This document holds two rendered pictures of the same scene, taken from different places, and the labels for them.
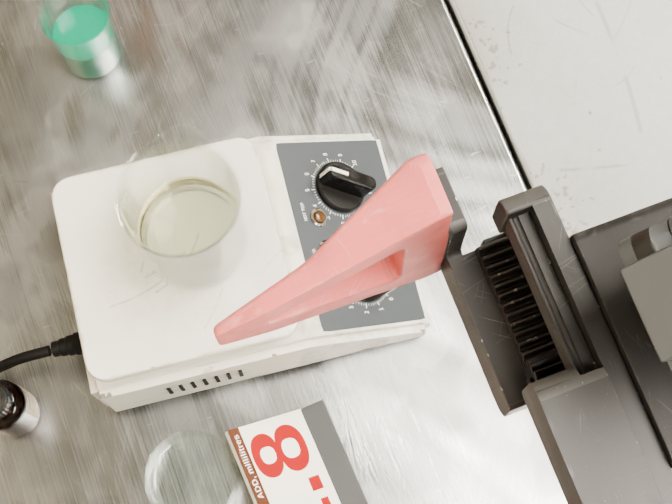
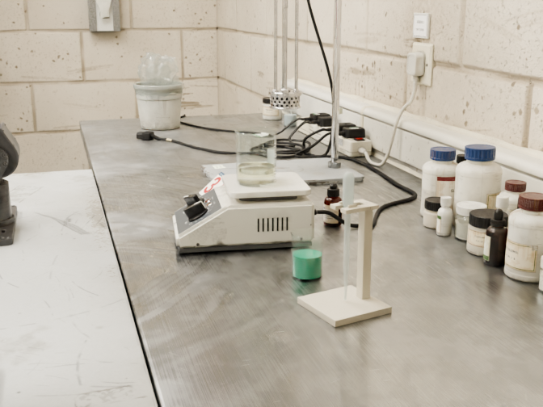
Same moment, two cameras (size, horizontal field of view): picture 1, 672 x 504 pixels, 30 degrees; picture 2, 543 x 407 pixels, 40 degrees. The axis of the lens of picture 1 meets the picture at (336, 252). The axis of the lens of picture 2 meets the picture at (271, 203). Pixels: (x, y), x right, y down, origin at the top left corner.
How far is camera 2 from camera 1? 1.34 m
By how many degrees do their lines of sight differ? 90
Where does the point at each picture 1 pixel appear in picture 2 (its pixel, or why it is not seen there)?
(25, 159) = (336, 258)
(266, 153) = (225, 205)
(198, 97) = (255, 266)
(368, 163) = (183, 227)
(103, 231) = (290, 184)
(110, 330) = (288, 175)
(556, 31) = (76, 274)
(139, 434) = not seen: hidden behind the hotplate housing
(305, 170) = (211, 210)
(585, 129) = (81, 256)
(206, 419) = not seen: hidden behind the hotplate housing
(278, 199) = (223, 200)
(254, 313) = not seen: outside the picture
